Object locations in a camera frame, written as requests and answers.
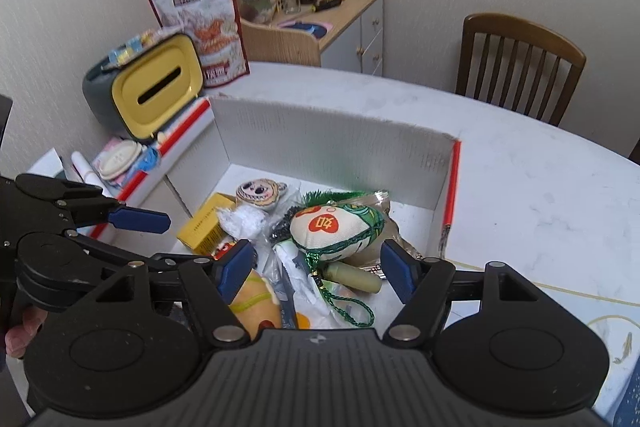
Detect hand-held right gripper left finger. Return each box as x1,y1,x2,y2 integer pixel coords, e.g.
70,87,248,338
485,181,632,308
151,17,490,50
92,239,256,350

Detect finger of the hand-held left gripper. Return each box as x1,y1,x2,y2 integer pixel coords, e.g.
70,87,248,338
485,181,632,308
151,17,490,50
15,173,172,235
64,228,198,275

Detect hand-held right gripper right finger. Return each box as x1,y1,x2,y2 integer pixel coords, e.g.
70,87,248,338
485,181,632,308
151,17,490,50
380,238,551,350

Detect olive green tube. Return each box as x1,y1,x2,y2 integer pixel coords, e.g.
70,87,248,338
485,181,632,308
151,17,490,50
322,261,384,294

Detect small yellow box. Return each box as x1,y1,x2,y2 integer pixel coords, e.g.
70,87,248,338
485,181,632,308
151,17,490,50
176,192,236,255

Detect grey paper pack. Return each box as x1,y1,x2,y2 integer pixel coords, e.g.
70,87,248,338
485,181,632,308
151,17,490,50
277,252,313,330

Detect clear bag of dark tea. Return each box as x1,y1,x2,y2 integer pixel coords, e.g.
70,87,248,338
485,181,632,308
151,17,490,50
270,206,303,248

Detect green white plush sachet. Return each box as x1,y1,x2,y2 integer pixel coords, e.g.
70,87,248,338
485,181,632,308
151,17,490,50
289,189,387,329

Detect white plastic bag orange print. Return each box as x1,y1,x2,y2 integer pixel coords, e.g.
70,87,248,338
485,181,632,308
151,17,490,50
260,239,381,332

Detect red cardboard box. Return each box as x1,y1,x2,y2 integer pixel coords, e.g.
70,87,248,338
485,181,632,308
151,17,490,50
87,94,463,333

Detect person's left hand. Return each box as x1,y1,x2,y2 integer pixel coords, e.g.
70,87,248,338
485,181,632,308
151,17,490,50
5,307,49,360

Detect blue rubber glove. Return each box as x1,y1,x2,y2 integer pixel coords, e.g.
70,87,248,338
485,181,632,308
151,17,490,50
135,147,163,172

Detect white paper roll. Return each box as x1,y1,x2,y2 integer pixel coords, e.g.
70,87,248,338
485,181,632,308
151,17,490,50
70,151,103,184

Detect yellow grey tissue box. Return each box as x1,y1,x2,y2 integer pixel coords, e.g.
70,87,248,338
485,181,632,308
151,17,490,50
82,33,206,142

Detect colourful printed pack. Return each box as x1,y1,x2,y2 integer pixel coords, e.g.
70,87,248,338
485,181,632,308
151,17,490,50
107,29,171,68

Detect red printed snack bag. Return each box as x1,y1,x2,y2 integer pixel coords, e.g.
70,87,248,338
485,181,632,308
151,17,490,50
146,0,251,88

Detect light wooden chair back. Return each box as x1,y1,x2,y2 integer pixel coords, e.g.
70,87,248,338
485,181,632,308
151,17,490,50
240,18,323,68

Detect white wooden side cabinet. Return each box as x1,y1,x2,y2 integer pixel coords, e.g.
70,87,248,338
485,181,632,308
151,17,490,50
270,0,386,78

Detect blue round mat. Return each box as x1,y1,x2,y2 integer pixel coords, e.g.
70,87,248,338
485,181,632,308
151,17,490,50
277,19,333,38

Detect brown wooden chair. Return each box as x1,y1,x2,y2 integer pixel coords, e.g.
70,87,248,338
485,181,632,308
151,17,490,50
455,13,587,128

